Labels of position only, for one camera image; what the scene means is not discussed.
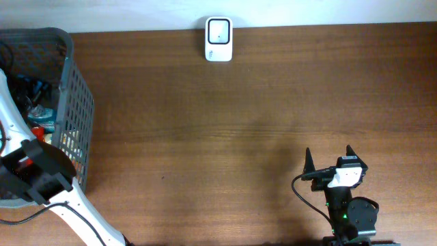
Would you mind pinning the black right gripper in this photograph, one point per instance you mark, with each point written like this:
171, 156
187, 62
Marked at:
309, 167

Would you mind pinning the yellow wipes bag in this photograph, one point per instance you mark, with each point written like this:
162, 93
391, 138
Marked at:
47, 138

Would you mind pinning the red candy bag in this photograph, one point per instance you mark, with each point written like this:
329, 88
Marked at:
38, 132

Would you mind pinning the blue mouthwash bottle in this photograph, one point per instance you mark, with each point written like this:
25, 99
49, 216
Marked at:
43, 117

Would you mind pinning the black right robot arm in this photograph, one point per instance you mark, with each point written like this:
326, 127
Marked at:
352, 219

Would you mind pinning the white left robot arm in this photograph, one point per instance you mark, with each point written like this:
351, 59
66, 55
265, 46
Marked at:
36, 171

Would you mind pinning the white barcode scanner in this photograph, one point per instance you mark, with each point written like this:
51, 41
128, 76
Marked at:
218, 39

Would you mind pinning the grey plastic basket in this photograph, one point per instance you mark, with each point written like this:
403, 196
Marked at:
47, 54

